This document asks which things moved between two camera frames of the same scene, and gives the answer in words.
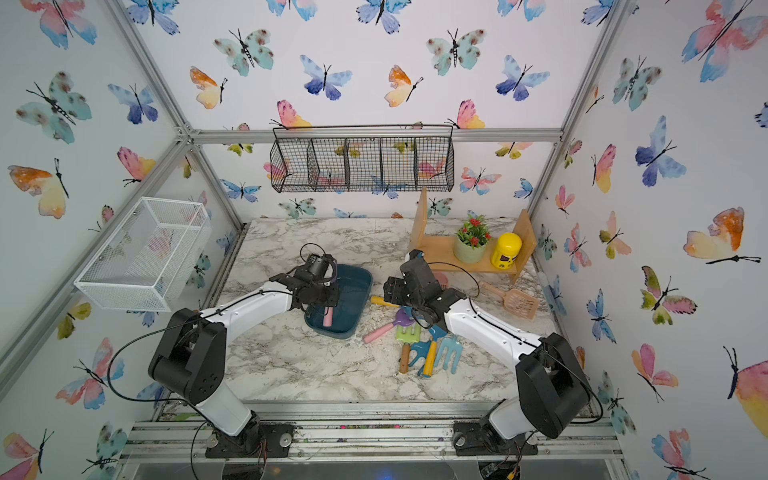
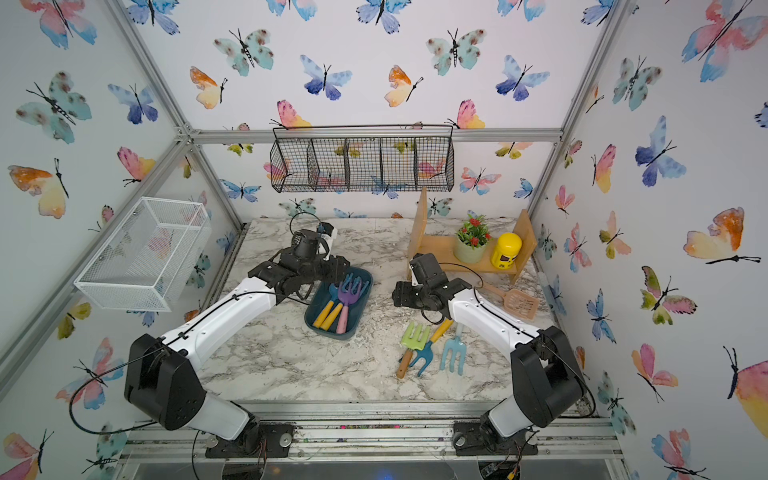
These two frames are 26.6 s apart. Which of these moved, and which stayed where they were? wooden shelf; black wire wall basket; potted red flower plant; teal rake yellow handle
Moved: teal rake yellow handle
Stayed: wooden shelf; potted red flower plant; black wire wall basket
